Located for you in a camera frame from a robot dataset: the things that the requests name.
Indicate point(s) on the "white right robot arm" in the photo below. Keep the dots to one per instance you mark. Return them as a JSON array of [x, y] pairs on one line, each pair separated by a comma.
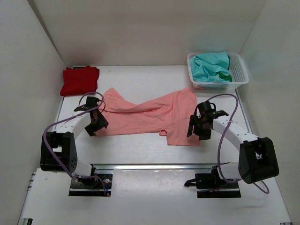
[[257, 157]]

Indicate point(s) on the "pink t-shirt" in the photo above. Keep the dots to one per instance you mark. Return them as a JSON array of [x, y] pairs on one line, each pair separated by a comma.
[[167, 115]]

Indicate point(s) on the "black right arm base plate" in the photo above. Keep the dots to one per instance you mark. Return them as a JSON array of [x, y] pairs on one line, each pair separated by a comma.
[[210, 185]]

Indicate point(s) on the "white plastic basket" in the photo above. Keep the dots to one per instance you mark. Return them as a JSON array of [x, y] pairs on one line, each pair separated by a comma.
[[237, 70]]

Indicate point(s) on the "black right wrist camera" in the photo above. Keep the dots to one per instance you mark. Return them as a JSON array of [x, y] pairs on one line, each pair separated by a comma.
[[208, 110]]

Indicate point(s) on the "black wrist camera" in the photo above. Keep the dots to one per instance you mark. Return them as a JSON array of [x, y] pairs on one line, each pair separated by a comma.
[[208, 110], [91, 102]]

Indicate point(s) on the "teal t-shirt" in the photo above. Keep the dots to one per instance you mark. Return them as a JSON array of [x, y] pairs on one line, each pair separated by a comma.
[[205, 65]]

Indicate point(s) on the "folded red t-shirt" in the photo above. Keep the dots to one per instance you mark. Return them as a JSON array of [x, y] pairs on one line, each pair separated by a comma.
[[79, 81]]

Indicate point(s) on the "green t-shirt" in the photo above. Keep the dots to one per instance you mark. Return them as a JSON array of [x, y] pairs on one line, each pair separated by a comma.
[[223, 72]]

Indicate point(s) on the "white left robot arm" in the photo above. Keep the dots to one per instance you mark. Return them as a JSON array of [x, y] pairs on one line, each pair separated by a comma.
[[58, 148]]

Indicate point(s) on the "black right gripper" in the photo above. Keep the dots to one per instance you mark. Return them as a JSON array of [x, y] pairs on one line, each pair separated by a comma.
[[202, 135]]

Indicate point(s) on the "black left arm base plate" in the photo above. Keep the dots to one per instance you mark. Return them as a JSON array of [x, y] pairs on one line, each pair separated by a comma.
[[92, 187]]

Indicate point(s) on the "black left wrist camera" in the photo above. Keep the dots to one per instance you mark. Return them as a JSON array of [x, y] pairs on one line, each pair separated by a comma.
[[91, 102]]

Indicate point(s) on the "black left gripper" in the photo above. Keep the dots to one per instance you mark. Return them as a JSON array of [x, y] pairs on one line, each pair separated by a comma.
[[102, 123]]

